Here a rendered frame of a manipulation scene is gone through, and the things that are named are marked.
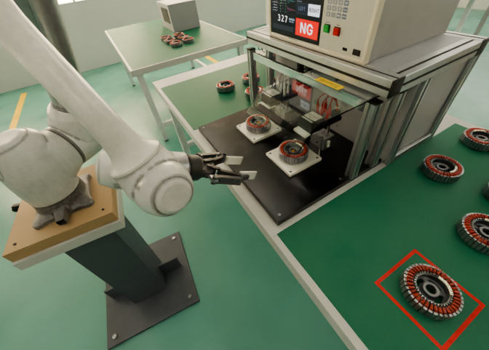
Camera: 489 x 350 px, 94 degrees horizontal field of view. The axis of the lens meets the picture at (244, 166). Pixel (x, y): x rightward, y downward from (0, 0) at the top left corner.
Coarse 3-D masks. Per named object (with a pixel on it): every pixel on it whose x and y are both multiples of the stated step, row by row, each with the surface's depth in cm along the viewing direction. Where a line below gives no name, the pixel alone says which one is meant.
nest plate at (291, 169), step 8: (272, 152) 91; (312, 152) 88; (272, 160) 88; (280, 160) 87; (312, 160) 85; (320, 160) 86; (280, 168) 85; (288, 168) 83; (296, 168) 83; (304, 168) 83
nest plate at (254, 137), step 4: (240, 124) 107; (244, 124) 106; (240, 128) 105; (244, 128) 104; (244, 132) 102; (248, 132) 102; (264, 132) 100; (268, 132) 100; (272, 132) 100; (248, 136) 100; (252, 136) 99; (256, 136) 99; (260, 136) 99; (264, 136) 99; (268, 136) 100; (252, 140) 98; (256, 140) 97
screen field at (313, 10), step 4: (300, 4) 72; (304, 4) 70; (308, 4) 69; (312, 4) 68; (300, 8) 72; (304, 8) 71; (308, 8) 70; (312, 8) 68; (316, 8) 67; (296, 12) 74; (300, 12) 73; (304, 12) 72; (308, 12) 70; (312, 12) 69; (316, 12) 68; (312, 16) 70; (316, 16) 68
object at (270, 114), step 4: (260, 104) 63; (260, 108) 62; (264, 108) 61; (268, 108) 61; (264, 112) 61; (268, 112) 60; (272, 112) 59; (268, 116) 60; (272, 116) 59; (276, 116) 58; (272, 120) 59; (276, 120) 57; (280, 120) 57; (284, 120) 56; (280, 124) 56; (284, 124) 57; (288, 124) 58; (284, 128) 58
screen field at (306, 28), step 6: (300, 18) 74; (300, 24) 75; (306, 24) 73; (312, 24) 71; (318, 24) 69; (300, 30) 76; (306, 30) 74; (312, 30) 72; (306, 36) 75; (312, 36) 73
